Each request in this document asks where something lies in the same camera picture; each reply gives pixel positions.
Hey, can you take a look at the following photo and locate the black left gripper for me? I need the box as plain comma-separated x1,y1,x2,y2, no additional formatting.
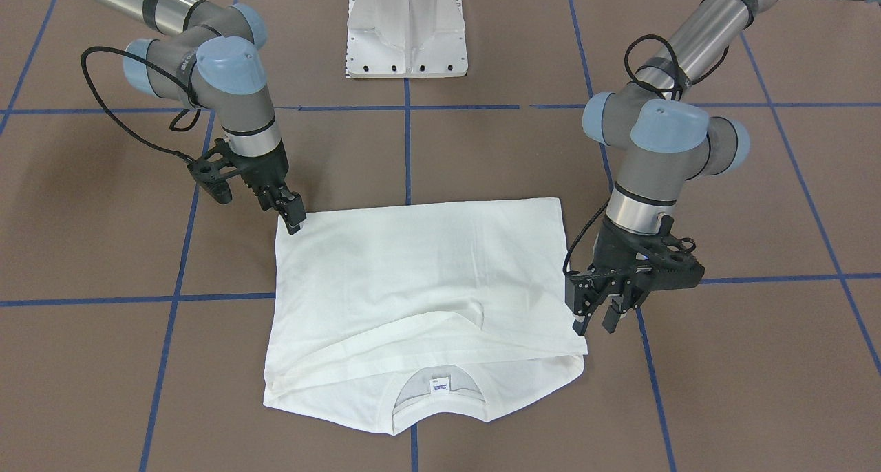
564,215,705,336

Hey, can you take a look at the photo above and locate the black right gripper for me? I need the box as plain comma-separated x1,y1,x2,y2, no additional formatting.
231,142,306,235

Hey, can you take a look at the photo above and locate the white long-sleeve printed t-shirt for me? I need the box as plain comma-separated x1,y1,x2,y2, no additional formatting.
262,198,588,435

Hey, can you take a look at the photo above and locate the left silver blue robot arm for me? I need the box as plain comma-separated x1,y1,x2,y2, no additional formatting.
563,0,879,335

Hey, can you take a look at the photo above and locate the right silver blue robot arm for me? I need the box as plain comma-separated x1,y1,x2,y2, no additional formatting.
95,0,306,234

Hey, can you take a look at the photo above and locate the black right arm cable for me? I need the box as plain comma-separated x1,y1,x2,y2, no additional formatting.
81,45,207,167

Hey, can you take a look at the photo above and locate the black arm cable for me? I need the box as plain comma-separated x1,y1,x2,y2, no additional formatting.
563,34,730,275
81,45,207,167

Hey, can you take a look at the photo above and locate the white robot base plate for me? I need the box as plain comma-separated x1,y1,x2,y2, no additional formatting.
344,0,469,79

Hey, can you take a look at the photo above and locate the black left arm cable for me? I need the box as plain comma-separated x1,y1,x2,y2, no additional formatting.
563,34,730,275

